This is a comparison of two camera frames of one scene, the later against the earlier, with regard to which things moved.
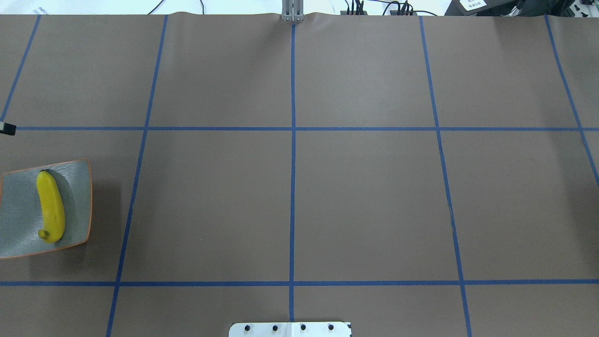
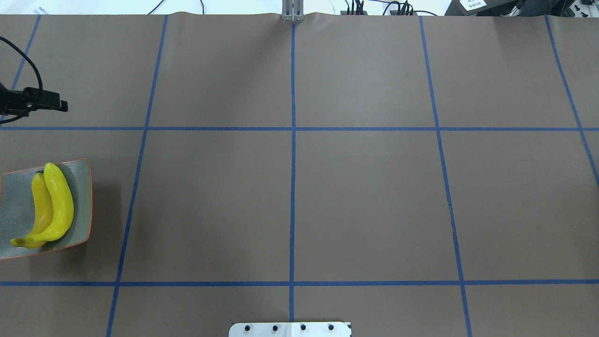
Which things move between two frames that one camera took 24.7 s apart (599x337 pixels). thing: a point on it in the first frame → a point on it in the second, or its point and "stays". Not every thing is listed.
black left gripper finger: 9,129 → 20,103
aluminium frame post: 292,10 stays
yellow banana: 51,198 → 43,214
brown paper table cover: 416,176 stays
